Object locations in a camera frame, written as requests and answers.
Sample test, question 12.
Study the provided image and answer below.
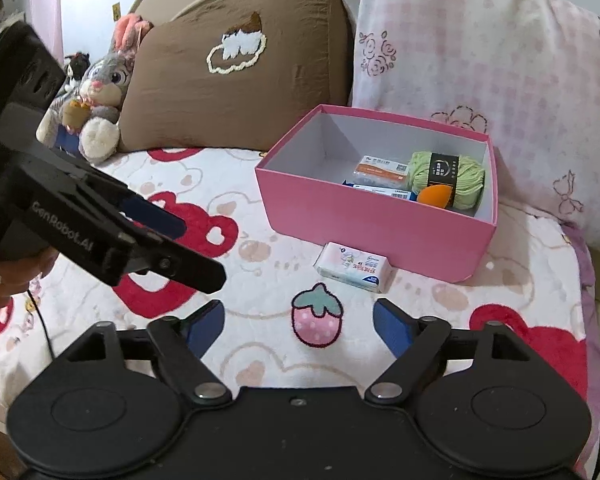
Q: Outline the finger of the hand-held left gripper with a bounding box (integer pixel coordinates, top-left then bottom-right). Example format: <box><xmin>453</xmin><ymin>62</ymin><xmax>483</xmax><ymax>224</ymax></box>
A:
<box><xmin>121</xmin><ymin>192</ymin><xmax>187</xmax><ymax>240</ymax></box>
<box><xmin>105</xmin><ymin>231</ymin><xmax>227</xmax><ymax>295</ymax></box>

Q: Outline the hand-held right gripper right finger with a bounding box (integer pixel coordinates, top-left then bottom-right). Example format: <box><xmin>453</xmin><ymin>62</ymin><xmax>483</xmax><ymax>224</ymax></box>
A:
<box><xmin>364</xmin><ymin>298</ymin><xmax>537</xmax><ymax>407</ymax></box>

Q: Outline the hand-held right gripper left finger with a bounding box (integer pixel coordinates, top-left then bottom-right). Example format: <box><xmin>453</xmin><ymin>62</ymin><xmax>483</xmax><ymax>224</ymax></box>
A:
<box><xmin>60</xmin><ymin>300</ymin><xmax>233</xmax><ymax>408</ymax></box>

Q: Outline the pink cardboard box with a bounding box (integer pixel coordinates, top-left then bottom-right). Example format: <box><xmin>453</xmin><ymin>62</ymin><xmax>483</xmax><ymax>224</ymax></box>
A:
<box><xmin>254</xmin><ymin>104</ymin><xmax>498</xmax><ymax>283</ymax></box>

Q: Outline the orange makeup sponge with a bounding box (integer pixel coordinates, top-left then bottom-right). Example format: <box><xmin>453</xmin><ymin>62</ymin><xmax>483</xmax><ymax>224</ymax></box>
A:
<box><xmin>416</xmin><ymin>185</ymin><xmax>455</xmax><ymax>208</ymax></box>

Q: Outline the blue plastic packet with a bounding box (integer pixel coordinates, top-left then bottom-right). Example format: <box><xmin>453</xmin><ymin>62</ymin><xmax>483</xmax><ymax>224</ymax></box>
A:
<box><xmin>342</xmin><ymin>179</ymin><xmax>416</xmax><ymax>202</ymax></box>

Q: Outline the green yarn skein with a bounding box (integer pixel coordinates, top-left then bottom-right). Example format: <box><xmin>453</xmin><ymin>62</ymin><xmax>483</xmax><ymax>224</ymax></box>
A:
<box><xmin>406</xmin><ymin>151</ymin><xmax>486</xmax><ymax>211</ymax></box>

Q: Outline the person's left hand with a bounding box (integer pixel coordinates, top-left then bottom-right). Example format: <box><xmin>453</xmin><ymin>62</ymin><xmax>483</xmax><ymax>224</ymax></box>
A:
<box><xmin>0</xmin><ymin>244</ymin><xmax>59</xmax><ymax>312</ymax></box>

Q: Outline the bear printed blanket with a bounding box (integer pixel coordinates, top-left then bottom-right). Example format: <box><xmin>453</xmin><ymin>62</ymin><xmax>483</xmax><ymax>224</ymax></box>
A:
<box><xmin>0</xmin><ymin>145</ymin><xmax>600</xmax><ymax>428</ymax></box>

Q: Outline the white tissue pack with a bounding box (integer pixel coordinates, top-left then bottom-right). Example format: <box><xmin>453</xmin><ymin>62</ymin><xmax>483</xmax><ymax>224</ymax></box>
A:
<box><xmin>314</xmin><ymin>241</ymin><xmax>395</xmax><ymax>294</ymax></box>

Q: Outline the black and white plush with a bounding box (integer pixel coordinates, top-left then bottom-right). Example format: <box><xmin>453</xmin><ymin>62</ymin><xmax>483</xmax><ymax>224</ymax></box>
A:
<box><xmin>61</xmin><ymin>51</ymin><xmax>92</xmax><ymax>95</ymax></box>

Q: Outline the grey rabbit plush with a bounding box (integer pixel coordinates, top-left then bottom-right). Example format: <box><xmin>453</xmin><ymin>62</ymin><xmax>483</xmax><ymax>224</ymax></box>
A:
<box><xmin>35</xmin><ymin>14</ymin><xmax>154</xmax><ymax>164</ymax></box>

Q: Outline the pink curtain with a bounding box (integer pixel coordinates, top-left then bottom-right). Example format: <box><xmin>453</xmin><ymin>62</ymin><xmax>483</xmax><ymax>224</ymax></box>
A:
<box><xmin>29</xmin><ymin>0</ymin><xmax>64</xmax><ymax>63</ymax></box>

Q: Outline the brown pillow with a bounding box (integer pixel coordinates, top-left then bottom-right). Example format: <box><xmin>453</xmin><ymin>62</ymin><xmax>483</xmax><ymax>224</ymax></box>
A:
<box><xmin>117</xmin><ymin>0</ymin><xmax>353</xmax><ymax>153</ymax></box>

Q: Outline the pink checked pillow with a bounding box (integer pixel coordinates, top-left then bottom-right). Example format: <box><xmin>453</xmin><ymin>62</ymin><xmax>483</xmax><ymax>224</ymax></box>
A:
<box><xmin>327</xmin><ymin>0</ymin><xmax>600</xmax><ymax>261</ymax></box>

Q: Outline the black cable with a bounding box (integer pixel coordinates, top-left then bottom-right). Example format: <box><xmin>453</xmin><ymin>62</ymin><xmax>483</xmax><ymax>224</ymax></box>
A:
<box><xmin>26</xmin><ymin>290</ymin><xmax>57</xmax><ymax>361</ymax></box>

